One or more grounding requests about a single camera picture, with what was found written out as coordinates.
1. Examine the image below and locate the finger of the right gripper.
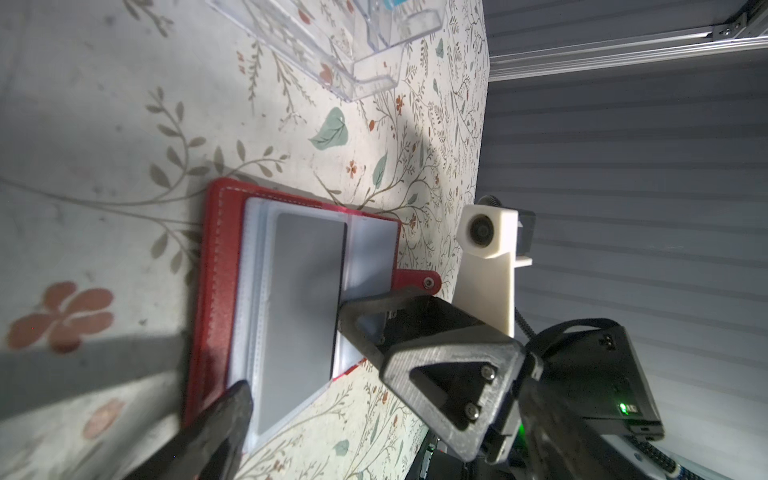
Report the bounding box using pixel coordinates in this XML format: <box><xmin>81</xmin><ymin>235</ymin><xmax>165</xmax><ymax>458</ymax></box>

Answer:
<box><xmin>337</xmin><ymin>286</ymin><xmax>430</xmax><ymax>369</ymax></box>

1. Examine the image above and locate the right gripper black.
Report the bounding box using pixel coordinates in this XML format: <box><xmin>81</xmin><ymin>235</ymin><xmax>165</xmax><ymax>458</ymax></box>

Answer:
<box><xmin>379</xmin><ymin>296</ymin><xmax>664</xmax><ymax>479</ymax></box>

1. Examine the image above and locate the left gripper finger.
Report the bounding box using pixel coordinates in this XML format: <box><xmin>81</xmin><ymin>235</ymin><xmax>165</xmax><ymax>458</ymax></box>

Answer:
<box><xmin>127</xmin><ymin>380</ymin><xmax>253</xmax><ymax>479</ymax></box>

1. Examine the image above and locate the red leather card holder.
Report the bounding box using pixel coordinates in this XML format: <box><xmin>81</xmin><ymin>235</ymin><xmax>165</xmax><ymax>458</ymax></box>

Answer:
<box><xmin>184</xmin><ymin>179</ymin><xmax>442</xmax><ymax>454</ymax></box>

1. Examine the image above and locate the clear acrylic card organizer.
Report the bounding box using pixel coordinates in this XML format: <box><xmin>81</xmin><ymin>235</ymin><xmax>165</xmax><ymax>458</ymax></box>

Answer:
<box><xmin>209</xmin><ymin>0</ymin><xmax>447</xmax><ymax>101</ymax></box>

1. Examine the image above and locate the dark grey credit card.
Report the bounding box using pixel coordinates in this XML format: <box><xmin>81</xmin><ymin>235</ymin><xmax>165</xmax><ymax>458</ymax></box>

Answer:
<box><xmin>257</xmin><ymin>213</ymin><xmax>345</xmax><ymax>435</ymax></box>

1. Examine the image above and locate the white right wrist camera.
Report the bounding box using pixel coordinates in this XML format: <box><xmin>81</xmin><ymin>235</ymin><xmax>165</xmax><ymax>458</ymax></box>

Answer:
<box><xmin>452</xmin><ymin>195</ymin><xmax>536</xmax><ymax>338</ymax></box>

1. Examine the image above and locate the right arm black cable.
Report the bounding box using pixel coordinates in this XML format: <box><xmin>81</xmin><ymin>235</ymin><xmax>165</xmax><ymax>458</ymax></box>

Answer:
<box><xmin>512</xmin><ymin>308</ymin><xmax>691</xmax><ymax>480</ymax></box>

